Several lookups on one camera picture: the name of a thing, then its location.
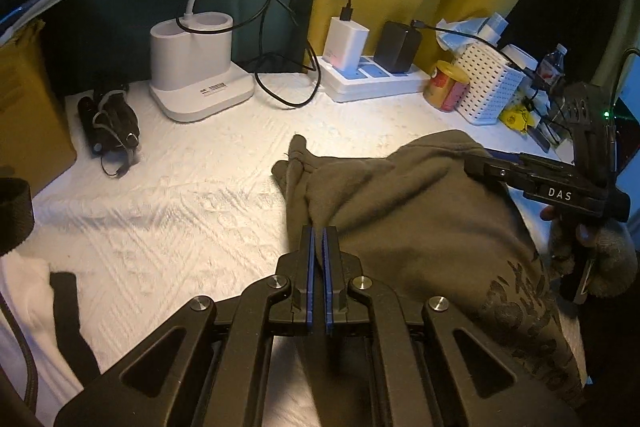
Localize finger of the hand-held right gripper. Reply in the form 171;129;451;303
464;151;536;198

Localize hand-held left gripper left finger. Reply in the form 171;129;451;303
52;224;318;427

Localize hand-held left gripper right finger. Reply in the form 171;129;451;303
322;226;583;427

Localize brown t-shirt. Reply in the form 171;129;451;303
271;129;588;410

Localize person's right hand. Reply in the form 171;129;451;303
541;202;639;299

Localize yellow duck snack packet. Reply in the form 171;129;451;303
500;104;541;135

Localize white plastic basket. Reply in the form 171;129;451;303
452;43;526;126

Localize red can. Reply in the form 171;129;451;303
422;59;472;112

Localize clear jar with white lid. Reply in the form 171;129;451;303
500;44;538;78

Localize clear water bottle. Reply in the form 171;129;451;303
537;44;568;90

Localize crumpled tissue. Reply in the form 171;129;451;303
435;18;488;52

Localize blue and white bottle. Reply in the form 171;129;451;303
480;12;510;45

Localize white power strip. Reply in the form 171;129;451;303
315;54;433;104

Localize black charger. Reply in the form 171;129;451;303
374;21;423;74

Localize white charger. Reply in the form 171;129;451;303
322;17;371;70

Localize white desk lamp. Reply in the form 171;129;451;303
149;0;256;124

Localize black cylinder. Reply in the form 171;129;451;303
76;95;102;156

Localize white garment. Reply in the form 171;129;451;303
0;252;86;427

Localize cardboard box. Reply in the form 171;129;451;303
0;19;78;195

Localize black cable of white charger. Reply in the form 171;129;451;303
252;0;353;108

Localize black narrow strap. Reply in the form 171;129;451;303
49;272;101;378

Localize black corded bundle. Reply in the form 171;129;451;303
94;87;142;178

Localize black lamp cable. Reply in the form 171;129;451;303
176;0;318;75

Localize black braided cable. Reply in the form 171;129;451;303
0;292;42;427

